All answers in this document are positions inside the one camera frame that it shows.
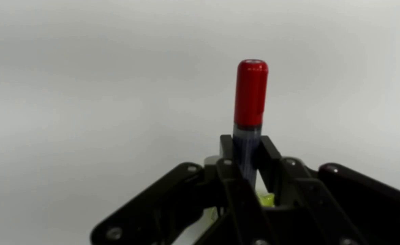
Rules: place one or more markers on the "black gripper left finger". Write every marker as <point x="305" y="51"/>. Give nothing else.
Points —
<point x="163" y="204"/>

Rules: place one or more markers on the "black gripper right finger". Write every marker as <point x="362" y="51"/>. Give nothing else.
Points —
<point x="336" y="204"/>

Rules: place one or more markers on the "red capped black marker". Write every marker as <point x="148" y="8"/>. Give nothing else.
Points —
<point x="250" y="96"/>

